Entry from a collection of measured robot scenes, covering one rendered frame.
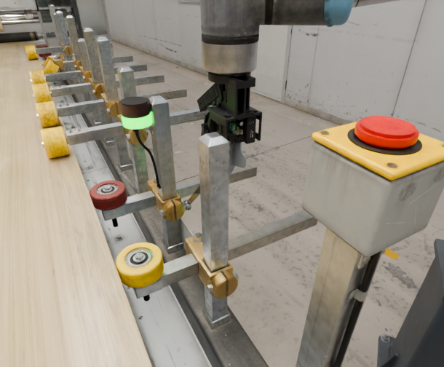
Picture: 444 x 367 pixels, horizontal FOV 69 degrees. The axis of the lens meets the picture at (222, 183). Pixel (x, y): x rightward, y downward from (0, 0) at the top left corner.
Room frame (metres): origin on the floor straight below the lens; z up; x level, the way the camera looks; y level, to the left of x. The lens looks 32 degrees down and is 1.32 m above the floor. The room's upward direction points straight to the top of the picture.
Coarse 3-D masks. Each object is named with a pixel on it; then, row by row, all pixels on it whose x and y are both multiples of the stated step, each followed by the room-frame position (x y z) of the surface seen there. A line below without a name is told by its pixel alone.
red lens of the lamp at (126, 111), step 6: (120, 108) 0.61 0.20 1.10; (126, 108) 0.60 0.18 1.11; (132, 108) 0.60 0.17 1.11; (138, 108) 0.60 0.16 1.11; (144, 108) 0.61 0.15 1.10; (150, 108) 0.63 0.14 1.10; (126, 114) 0.60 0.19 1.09; (132, 114) 0.60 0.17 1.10; (138, 114) 0.60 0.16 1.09; (144, 114) 0.61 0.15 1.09
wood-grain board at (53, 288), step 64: (0, 64) 1.97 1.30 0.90; (0, 128) 1.00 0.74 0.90; (64, 128) 1.00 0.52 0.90; (0, 192) 0.62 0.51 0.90; (64, 192) 0.62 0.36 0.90; (0, 256) 0.42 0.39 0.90; (64, 256) 0.42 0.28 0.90; (0, 320) 0.29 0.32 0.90; (64, 320) 0.29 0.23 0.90; (128, 320) 0.29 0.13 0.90
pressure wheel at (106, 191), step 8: (96, 184) 0.64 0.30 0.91; (104, 184) 0.65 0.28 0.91; (112, 184) 0.65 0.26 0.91; (120, 184) 0.64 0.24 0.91; (96, 192) 0.61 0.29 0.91; (104, 192) 0.62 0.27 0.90; (112, 192) 0.61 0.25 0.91; (120, 192) 0.61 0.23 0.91; (96, 200) 0.59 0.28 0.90; (104, 200) 0.59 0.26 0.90; (112, 200) 0.59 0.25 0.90; (120, 200) 0.60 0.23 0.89; (96, 208) 0.59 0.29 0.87; (104, 208) 0.59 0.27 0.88; (112, 208) 0.59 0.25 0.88
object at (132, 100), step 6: (120, 102) 0.63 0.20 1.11; (126, 102) 0.62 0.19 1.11; (132, 102) 0.62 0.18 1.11; (138, 102) 0.62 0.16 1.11; (144, 102) 0.62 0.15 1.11; (150, 126) 0.63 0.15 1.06; (150, 132) 0.65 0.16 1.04; (138, 138) 0.63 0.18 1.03; (150, 156) 0.64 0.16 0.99; (156, 174) 0.64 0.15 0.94; (156, 180) 0.64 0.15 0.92
